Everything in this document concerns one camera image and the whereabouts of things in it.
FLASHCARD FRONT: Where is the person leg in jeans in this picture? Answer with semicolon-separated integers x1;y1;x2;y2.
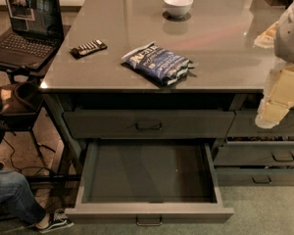
0;170;46;224

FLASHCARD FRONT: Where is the dark snack bar package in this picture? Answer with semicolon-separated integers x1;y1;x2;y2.
70;39;108;59

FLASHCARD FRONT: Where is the right bottom grey drawer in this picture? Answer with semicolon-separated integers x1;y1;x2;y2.
216;168;294;186

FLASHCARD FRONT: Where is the white bowl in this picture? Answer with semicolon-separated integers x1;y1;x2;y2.
164;0;193;18

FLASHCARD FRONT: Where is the blue chip bag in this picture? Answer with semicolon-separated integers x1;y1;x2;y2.
122;42;193;86

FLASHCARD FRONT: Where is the black laptop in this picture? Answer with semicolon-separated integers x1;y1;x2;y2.
0;0;64;71

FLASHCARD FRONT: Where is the brown bag on stand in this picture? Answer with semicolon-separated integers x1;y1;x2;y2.
0;82;42;115

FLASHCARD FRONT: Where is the closed grey top drawer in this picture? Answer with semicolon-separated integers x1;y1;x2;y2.
63;110;235;139

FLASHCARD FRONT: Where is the black white sneaker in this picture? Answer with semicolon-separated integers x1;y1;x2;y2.
35;209;74;233

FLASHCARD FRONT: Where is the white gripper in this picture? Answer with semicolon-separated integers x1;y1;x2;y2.
254;1;294;122

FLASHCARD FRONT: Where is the black side stand table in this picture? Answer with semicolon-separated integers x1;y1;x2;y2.
0;23;72;178

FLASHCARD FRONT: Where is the right top grey drawer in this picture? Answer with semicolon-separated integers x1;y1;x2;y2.
227;110;294;137

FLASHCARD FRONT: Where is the black floor cable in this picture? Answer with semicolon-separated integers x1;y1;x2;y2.
2;137;57;178

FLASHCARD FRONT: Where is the open grey middle drawer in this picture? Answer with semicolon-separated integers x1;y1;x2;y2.
66;139;234;226

